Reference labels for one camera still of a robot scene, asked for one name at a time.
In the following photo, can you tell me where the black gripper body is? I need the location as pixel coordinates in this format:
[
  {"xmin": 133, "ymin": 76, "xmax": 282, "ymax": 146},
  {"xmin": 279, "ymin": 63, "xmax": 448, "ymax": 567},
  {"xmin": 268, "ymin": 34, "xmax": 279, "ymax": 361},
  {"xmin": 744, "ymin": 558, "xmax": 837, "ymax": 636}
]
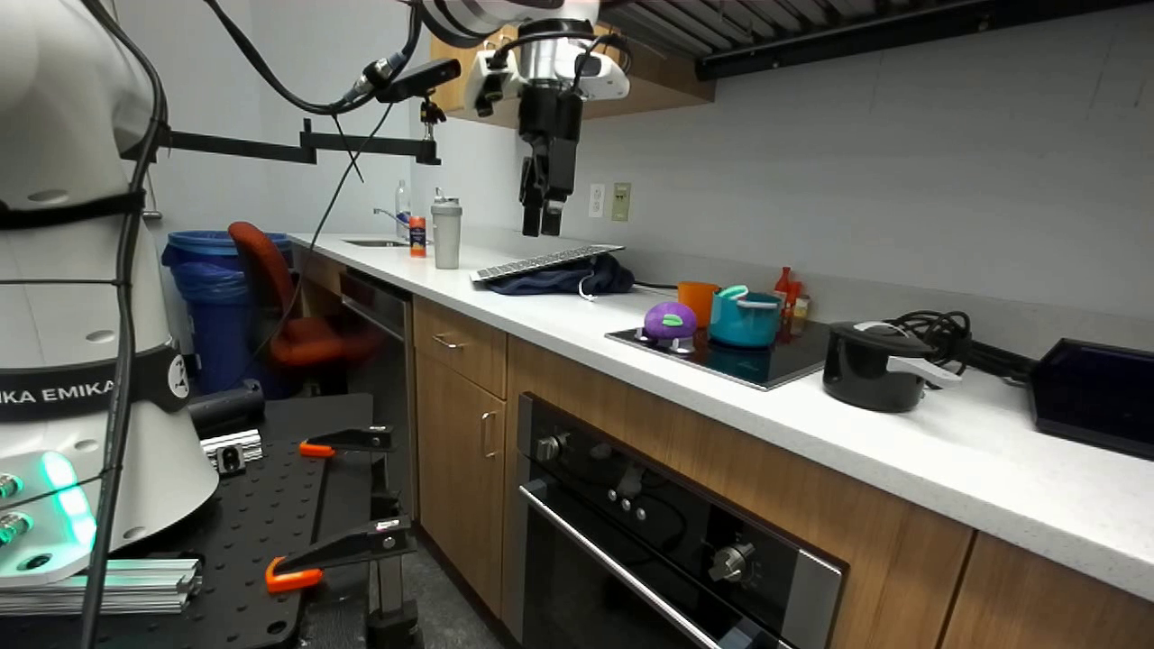
[{"xmin": 515, "ymin": 84, "xmax": 588, "ymax": 206}]

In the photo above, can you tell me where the blue plastic bin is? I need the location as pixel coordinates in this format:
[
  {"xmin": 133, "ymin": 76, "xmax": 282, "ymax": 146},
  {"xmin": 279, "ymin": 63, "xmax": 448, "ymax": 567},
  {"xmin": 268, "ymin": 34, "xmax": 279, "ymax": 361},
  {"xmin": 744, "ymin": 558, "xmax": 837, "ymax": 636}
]
[{"xmin": 157, "ymin": 229, "xmax": 301, "ymax": 398}]

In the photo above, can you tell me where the black camera on boom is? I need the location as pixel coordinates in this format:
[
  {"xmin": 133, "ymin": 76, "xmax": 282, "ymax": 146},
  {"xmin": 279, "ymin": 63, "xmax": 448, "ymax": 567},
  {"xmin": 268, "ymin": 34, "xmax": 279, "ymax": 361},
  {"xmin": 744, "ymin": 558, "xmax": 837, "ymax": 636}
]
[{"xmin": 368, "ymin": 53, "xmax": 464, "ymax": 109}]

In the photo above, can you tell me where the wooden base cabinet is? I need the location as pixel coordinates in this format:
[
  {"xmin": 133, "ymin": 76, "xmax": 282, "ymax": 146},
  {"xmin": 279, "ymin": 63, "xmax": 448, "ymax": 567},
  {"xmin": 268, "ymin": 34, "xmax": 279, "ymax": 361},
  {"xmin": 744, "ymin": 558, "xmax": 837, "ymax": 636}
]
[{"xmin": 411, "ymin": 297, "xmax": 1154, "ymax": 649}]

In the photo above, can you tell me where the dark blue cloth bag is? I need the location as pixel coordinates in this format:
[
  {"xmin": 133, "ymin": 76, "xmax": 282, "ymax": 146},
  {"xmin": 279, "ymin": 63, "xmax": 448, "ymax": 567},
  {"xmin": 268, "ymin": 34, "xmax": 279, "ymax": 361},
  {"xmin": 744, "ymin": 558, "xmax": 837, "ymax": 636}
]
[{"xmin": 489, "ymin": 252, "xmax": 638, "ymax": 301}]

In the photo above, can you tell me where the black built-in oven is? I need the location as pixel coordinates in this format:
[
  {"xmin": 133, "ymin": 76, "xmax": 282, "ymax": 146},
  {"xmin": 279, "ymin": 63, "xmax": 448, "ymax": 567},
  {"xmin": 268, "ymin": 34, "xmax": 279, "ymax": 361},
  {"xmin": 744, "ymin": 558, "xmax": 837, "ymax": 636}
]
[{"xmin": 515, "ymin": 392, "xmax": 849, "ymax": 649}]

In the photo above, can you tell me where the small white box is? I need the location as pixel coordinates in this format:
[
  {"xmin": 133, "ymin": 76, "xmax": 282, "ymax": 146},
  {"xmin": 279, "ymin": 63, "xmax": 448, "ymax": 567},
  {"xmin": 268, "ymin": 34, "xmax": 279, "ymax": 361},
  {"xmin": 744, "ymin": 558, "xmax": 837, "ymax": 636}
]
[{"xmin": 198, "ymin": 426, "xmax": 268, "ymax": 475}]

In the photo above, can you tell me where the sink faucet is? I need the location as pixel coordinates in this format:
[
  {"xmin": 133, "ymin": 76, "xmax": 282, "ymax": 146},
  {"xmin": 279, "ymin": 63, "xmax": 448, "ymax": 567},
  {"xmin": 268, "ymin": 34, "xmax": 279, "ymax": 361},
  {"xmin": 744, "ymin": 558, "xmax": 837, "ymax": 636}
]
[{"xmin": 370, "ymin": 176, "xmax": 416, "ymax": 247}]

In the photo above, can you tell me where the wooden wall cabinet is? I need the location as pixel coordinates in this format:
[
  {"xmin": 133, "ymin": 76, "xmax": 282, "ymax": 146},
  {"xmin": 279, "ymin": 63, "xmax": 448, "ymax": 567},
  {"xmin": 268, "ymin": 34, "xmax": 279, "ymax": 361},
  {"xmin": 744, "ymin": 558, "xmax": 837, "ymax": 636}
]
[{"xmin": 427, "ymin": 0, "xmax": 716, "ymax": 122}]

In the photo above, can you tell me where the aluminium extrusion rail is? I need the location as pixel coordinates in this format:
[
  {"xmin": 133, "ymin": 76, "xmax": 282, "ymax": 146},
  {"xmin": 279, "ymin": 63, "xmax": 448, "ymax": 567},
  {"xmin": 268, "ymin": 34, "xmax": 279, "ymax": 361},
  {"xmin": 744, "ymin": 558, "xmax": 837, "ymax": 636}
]
[{"xmin": 0, "ymin": 553, "xmax": 206, "ymax": 621}]

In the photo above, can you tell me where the black boom mount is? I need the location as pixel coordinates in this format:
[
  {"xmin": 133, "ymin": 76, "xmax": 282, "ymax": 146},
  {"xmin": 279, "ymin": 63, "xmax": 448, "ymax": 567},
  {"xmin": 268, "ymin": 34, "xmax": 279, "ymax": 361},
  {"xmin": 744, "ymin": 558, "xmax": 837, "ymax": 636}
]
[{"xmin": 148, "ymin": 102, "xmax": 448, "ymax": 170}]

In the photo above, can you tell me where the black clamp with orange handle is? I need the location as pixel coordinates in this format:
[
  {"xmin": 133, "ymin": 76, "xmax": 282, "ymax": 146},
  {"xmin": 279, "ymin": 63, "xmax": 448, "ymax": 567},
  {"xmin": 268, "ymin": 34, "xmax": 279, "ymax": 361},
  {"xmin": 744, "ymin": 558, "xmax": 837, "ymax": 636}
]
[
  {"xmin": 297, "ymin": 424, "xmax": 398, "ymax": 469},
  {"xmin": 263, "ymin": 516, "xmax": 411, "ymax": 603}
]

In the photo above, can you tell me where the orange cup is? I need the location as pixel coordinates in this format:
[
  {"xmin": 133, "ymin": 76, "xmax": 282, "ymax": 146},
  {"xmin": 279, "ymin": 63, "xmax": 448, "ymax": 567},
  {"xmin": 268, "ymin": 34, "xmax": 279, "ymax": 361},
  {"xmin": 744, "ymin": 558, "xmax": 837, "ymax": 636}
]
[{"xmin": 674, "ymin": 279, "xmax": 726, "ymax": 334}]

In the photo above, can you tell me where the red squeeze bottle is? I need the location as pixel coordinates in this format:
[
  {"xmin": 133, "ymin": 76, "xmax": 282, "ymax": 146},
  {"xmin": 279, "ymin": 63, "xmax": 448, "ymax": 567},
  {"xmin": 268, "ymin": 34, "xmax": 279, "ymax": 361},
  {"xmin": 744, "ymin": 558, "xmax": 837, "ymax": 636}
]
[{"xmin": 773, "ymin": 263, "xmax": 814, "ymax": 338}]

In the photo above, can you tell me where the black pot with white handles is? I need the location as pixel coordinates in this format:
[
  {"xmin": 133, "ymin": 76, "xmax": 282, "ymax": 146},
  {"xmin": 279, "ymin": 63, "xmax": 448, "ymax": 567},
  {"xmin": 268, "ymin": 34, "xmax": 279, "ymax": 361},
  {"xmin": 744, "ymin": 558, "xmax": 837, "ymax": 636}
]
[{"xmin": 822, "ymin": 323, "xmax": 966, "ymax": 414}]

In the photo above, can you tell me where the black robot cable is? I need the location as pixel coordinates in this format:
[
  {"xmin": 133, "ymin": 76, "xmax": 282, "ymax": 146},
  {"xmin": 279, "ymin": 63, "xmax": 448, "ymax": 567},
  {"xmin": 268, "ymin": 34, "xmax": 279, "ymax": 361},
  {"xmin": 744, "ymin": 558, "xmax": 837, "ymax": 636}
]
[{"xmin": 73, "ymin": 0, "xmax": 427, "ymax": 649}]

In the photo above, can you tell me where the red office chair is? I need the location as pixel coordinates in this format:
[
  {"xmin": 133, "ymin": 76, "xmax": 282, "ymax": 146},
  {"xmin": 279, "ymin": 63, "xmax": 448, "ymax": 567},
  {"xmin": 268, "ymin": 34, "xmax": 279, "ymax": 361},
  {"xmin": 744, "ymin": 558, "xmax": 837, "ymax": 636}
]
[{"xmin": 226, "ymin": 219, "xmax": 388, "ymax": 374}]

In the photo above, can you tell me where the blue toy pot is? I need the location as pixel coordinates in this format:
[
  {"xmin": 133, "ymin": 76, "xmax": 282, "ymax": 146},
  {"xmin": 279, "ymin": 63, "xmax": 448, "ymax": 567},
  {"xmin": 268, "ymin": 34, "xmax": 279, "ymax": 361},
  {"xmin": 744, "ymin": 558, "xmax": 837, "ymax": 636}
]
[{"xmin": 703, "ymin": 283, "xmax": 786, "ymax": 353}]

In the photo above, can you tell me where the black perforated robot table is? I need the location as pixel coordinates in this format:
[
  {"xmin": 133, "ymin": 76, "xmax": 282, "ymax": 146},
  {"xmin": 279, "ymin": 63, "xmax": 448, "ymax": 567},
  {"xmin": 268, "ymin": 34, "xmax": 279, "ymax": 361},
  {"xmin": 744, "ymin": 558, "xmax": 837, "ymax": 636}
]
[{"xmin": 0, "ymin": 390, "xmax": 427, "ymax": 649}]

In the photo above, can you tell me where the black cable bundle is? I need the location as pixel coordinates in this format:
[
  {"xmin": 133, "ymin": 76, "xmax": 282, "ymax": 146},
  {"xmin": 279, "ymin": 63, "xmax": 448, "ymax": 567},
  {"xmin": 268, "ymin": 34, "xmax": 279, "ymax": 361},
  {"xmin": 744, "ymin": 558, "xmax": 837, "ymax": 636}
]
[{"xmin": 891, "ymin": 308, "xmax": 1037, "ymax": 380}]

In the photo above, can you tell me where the black box appliance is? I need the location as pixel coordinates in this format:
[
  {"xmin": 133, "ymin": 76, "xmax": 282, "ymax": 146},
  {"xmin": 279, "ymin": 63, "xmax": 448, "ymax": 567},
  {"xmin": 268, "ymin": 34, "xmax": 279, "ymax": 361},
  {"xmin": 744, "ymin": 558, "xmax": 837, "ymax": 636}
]
[{"xmin": 1027, "ymin": 335, "xmax": 1154, "ymax": 462}]

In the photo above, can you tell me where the steel range hood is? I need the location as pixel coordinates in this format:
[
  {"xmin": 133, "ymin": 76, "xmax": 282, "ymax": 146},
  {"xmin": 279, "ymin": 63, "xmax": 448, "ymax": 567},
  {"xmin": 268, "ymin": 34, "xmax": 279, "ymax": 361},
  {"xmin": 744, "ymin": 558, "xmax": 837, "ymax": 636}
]
[{"xmin": 595, "ymin": 0, "xmax": 1154, "ymax": 84}]

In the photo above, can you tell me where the purple toy pot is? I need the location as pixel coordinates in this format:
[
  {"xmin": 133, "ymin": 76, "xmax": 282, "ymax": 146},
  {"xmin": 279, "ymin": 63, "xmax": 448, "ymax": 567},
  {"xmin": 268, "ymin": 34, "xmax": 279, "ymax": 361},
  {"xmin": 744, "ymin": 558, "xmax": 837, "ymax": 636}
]
[{"xmin": 638, "ymin": 301, "xmax": 703, "ymax": 361}]

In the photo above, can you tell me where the black glass cooktop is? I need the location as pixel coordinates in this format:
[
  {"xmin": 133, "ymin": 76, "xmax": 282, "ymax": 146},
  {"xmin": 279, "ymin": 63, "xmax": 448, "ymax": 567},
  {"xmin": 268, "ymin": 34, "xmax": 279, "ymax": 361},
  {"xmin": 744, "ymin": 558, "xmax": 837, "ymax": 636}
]
[{"xmin": 602, "ymin": 313, "xmax": 837, "ymax": 392}]

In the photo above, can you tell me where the silver laptop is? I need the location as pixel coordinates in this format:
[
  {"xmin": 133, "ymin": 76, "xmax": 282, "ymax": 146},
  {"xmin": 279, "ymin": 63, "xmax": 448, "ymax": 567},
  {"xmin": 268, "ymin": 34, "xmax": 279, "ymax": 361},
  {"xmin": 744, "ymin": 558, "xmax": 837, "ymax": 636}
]
[{"xmin": 464, "ymin": 243, "xmax": 626, "ymax": 289}]

